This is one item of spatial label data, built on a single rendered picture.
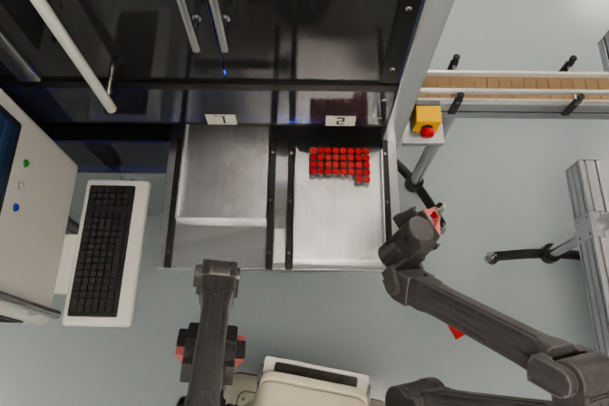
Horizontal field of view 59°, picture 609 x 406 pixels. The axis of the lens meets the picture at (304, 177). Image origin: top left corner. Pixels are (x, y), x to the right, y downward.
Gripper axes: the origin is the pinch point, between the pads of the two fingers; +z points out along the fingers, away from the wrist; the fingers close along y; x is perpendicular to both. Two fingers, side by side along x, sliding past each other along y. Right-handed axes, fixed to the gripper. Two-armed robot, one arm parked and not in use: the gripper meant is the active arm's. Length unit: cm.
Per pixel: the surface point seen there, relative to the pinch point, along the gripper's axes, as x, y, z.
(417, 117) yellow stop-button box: 11.8, 19.6, 31.4
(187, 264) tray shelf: 63, 20, -27
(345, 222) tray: 36.6, 5.2, 8.9
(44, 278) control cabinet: 84, 39, -54
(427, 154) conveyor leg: 49, 3, 76
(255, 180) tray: 51, 30, 0
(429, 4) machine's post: -24.3, 38.6, 4.3
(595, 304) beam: 21, -70, 72
